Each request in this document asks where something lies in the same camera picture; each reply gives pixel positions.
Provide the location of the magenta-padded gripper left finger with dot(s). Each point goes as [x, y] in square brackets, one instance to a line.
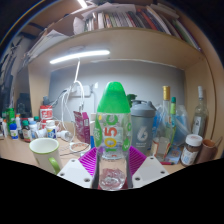
[78, 171]

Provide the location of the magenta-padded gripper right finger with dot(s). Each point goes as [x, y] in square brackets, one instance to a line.
[145, 170]

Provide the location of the clear green-topped drink bottle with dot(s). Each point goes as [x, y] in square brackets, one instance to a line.
[112, 133]

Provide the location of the grey shaker bottle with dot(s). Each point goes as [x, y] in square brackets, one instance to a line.
[142, 130]

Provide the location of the magenta carton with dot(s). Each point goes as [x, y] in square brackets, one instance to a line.
[81, 128]

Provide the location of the small white pill bottle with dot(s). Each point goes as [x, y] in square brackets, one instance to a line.
[51, 130]

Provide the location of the brown jar with white lid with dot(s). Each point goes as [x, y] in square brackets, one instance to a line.
[190, 150]

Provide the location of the blue plastic bag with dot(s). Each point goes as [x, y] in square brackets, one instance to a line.
[182, 123]

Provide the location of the red and white can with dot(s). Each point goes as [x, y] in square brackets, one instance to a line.
[46, 115]

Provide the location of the slim green glass bottle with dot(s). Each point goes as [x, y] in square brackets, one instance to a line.
[173, 110]

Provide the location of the brown mug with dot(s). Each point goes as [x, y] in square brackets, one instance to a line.
[208, 150]

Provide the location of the dark green tumbler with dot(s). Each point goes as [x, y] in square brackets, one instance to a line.
[131, 99]

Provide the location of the clear glass bottle white cap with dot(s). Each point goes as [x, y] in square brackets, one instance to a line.
[199, 121]

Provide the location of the small white bottle blue cap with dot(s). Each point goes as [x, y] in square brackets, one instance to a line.
[13, 132]

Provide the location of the green plastic container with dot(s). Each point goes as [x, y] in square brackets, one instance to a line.
[10, 116]

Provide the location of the under-shelf light strip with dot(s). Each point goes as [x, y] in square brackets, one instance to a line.
[80, 56]

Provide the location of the wooden shelf unit with books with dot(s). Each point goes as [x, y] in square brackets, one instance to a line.
[126, 36]

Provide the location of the ceiling light tube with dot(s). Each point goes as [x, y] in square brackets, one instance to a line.
[82, 3]

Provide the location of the white wall socket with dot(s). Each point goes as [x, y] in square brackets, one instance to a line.
[86, 91]

